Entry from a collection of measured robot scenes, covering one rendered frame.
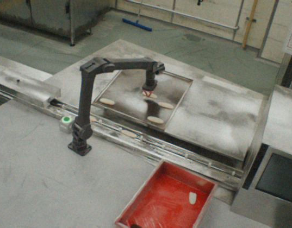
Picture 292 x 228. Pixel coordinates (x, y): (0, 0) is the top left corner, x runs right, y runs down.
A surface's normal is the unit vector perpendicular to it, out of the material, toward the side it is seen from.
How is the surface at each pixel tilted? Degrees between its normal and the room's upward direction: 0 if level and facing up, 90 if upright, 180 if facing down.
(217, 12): 90
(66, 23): 90
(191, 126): 10
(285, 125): 0
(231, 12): 90
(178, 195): 0
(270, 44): 90
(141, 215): 0
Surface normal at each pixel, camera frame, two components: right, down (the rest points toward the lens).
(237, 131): 0.03, -0.68
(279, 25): -0.42, 0.53
